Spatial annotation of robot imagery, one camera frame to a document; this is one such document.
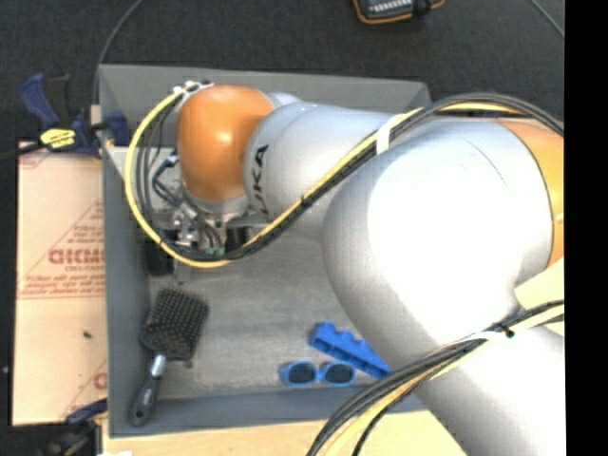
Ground black hairbrush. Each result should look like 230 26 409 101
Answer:
128 287 211 428

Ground grey metal bin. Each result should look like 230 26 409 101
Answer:
96 63 436 439

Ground brown cardboard board red print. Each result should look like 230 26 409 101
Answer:
9 139 110 428

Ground blue sunglasses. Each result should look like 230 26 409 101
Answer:
277 359 357 389

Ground blue toy building block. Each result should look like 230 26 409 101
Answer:
309 320 393 380

